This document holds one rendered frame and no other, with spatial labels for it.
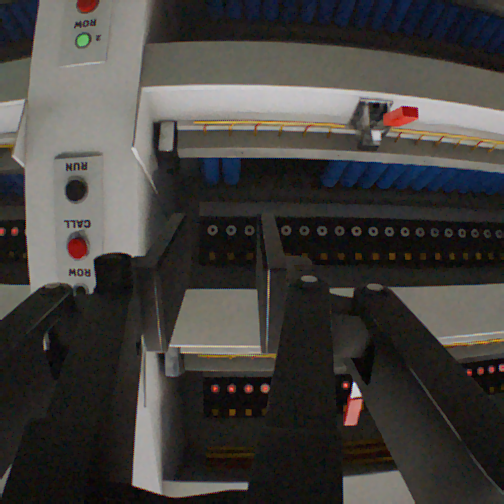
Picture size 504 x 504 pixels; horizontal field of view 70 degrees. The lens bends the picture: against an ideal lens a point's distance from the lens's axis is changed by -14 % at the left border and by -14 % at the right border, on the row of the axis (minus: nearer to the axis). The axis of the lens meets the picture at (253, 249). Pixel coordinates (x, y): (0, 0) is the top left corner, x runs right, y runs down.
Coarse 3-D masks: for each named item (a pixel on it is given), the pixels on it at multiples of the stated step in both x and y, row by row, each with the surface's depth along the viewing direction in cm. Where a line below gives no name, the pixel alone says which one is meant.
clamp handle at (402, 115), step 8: (392, 112) 25; (400, 112) 24; (408, 112) 24; (416, 112) 24; (384, 120) 27; (392, 120) 25; (400, 120) 25; (408, 120) 24; (376, 128) 29; (384, 128) 29; (376, 136) 30
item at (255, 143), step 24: (240, 120) 32; (192, 144) 33; (216, 144) 33; (240, 144) 33; (264, 144) 33; (288, 144) 33; (312, 144) 34; (336, 144) 34; (384, 144) 34; (408, 144) 34; (432, 144) 34; (456, 144) 34; (480, 168) 35
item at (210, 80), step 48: (192, 48) 29; (240, 48) 29; (288, 48) 29; (336, 48) 30; (144, 96) 29; (192, 96) 29; (240, 96) 30; (288, 96) 30; (336, 96) 29; (384, 96) 29; (432, 96) 29; (480, 96) 29; (144, 144) 30
